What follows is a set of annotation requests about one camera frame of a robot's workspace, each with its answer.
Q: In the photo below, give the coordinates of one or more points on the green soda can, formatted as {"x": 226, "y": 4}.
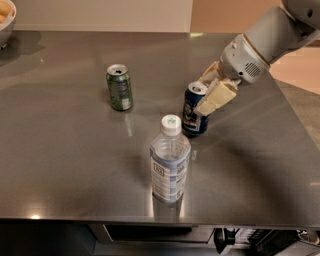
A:
{"x": 119, "y": 84}

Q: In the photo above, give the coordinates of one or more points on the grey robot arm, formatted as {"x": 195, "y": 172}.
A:
{"x": 284, "y": 29}

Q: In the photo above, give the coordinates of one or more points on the clear blue-label plastic bottle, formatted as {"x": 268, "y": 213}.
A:
{"x": 169, "y": 160}

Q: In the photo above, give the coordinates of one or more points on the white bowl with fruit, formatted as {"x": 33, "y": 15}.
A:
{"x": 7, "y": 21}

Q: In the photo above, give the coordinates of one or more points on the drawer front with handle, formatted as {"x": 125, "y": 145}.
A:
{"x": 152, "y": 233}

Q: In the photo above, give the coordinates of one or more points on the blue pepsi can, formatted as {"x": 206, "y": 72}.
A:
{"x": 192, "y": 123}

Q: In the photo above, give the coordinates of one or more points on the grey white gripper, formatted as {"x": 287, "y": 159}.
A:
{"x": 240, "y": 60}

